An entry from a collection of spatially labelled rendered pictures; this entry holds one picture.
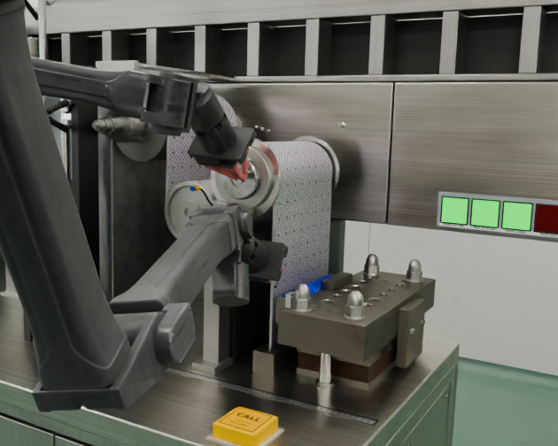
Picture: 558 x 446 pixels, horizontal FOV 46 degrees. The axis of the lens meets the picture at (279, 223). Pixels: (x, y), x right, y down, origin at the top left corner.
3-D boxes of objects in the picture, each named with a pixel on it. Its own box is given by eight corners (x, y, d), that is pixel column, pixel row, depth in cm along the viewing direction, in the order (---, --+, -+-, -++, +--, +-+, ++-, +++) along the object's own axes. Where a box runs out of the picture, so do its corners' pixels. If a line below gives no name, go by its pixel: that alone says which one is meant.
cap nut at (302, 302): (287, 310, 113) (288, 284, 112) (297, 304, 116) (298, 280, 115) (306, 313, 111) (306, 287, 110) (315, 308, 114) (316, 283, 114)
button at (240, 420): (212, 438, 93) (212, 422, 93) (238, 419, 99) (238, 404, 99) (253, 451, 90) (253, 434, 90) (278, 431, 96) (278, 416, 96)
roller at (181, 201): (164, 240, 128) (164, 179, 126) (235, 225, 150) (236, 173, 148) (214, 248, 122) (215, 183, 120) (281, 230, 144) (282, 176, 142)
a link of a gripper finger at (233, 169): (249, 196, 111) (228, 161, 103) (213, 190, 114) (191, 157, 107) (264, 165, 114) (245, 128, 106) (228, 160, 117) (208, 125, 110)
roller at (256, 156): (214, 207, 120) (214, 144, 118) (282, 196, 142) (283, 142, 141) (268, 211, 114) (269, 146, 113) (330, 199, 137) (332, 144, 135)
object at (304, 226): (269, 305, 118) (273, 203, 116) (325, 280, 139) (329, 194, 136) (272, 305, 118) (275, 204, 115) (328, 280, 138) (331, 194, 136)
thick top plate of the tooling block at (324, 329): (277, 343, 113) (278, 310, 112) (364, 295, 148) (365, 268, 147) (363, 362, 106) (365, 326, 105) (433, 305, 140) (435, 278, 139)
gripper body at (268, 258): (280, 283, 110) (260, 271, 103) (229, 274, 115) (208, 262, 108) (290, 246, 111) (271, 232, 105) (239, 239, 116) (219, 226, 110)
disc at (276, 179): (210, 215, 122) (210, 135, 120) (212, 215, 122) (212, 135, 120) (279, 221, 115) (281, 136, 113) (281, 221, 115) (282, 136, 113)
